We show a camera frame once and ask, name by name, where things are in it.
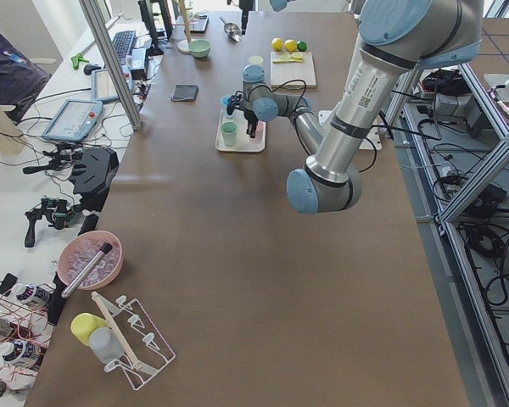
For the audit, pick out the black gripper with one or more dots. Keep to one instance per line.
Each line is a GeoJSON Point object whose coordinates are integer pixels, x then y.
{"type": "Point", "coordinates": [251, 117]}
{"type": "Point", "coordinates": [246, 5]}

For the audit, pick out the green plastic cup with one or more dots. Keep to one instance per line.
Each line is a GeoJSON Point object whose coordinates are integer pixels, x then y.
{"type": "Point", "coordinates": [229, 133]}

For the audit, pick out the blue plastic cup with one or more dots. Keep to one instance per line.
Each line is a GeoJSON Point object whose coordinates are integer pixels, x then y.
{"type": "Point", "coordinates": [224, 107]}

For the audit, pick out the cream yellow plastic cup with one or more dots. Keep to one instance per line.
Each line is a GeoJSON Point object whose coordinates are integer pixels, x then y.
{"type": "Point", "coordinates": [256, 60]}

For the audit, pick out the pink plastic cup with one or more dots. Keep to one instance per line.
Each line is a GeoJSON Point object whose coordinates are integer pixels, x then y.
{"type": "Point", "coordinates": [261, 127]}

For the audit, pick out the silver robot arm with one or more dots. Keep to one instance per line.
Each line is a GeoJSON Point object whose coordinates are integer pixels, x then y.
{"type": "Point", "coordinates": [394, 37]}
{"type": "Point", "coordinates": [277, 5]}

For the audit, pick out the cream rabbit serving tray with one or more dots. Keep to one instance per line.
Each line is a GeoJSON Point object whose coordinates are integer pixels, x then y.
{"type": "Point", "coordinates": [244, 144]}

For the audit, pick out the metal ice scoop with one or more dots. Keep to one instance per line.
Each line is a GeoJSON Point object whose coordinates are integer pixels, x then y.
{"type": "Point", "coordinates": [232, 30]}

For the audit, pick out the whole yellow lemon lower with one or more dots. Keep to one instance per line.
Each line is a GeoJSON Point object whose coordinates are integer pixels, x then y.
{"type": "Point", "coordinates": [277, 44]}

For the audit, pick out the whole yellow lemon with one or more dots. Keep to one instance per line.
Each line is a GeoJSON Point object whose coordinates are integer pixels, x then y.
{"type": "Point", "coordinates": [277, 44]}
{"type": "Point", "coordinates": [290, 45]}

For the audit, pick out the whole yellow lemon upper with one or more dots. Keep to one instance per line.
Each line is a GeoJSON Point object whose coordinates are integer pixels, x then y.
{"type": "Point", "coordinates": [290, 45]}

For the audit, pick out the green ceramic bowl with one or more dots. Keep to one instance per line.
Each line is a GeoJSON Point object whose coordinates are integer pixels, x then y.
{"type": "Point", "coordinates": [199, 48]}

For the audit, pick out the bamboo cutting board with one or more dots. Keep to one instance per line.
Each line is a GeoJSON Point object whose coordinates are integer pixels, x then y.
{"type": "Point", "coordinates": [293, 76]}

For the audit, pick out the yellow plastic knife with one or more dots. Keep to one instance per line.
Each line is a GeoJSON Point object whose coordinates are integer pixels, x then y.
{"type": "Point", "coordinates": [287, 61]}

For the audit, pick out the green lime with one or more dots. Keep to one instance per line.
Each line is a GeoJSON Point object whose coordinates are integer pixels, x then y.
{"type": "Point", "coordinates": [302, 46]}

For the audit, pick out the wooden mug tree stand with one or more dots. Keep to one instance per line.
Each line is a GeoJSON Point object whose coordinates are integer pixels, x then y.
{"type": "Point", "coordinates": [185, 46]}

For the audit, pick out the folded grey cloth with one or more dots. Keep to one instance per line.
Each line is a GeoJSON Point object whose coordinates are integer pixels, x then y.
{"type": "Point", "coordinates": [185, 93]}

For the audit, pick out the black keyboard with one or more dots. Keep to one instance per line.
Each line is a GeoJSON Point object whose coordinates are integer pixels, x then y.
{"type": "Point", "coordinates": [123, 42]}

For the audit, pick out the teach pendant tablet far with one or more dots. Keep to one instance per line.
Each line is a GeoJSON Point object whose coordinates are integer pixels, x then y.
{"type": "Point", "coordinates": [102, 87]}

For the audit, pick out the teach pendant tablet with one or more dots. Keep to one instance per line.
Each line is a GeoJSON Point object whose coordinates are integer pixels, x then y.
{"type": "Point", "coordinates": [74, 121]}
{"type": "Point", "coordinates": [102, 87]}

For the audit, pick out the teach pendant tablet near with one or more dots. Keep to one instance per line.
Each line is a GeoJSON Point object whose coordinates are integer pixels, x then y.
{"type": "Point", "coordinates": [74, 121]}

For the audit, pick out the metal muddler in bowl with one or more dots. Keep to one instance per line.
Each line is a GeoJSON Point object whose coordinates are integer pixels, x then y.
{"type": "Point", "coordinates": [82, 275]}

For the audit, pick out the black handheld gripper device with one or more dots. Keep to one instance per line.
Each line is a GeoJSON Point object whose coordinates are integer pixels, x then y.
{"type": "Point", "coordinates": [58, 212]}

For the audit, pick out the yellow cup on rack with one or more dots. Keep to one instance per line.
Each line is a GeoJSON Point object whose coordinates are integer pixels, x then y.
{"type": "Point", "coordinates": [84, 324]}

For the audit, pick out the grey cup on rack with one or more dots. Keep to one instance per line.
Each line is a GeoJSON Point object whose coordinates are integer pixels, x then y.
{"type": "Point", "coordinates": [106, 346]}

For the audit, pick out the aluminium frame post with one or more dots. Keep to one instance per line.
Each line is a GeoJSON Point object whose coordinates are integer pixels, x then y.
{"type": "Point", "coordinates": [95, 20]}

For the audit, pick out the white wire cup rack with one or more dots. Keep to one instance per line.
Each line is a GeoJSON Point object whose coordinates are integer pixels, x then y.
{"type": "Point", "coordinates": [146, 352]}

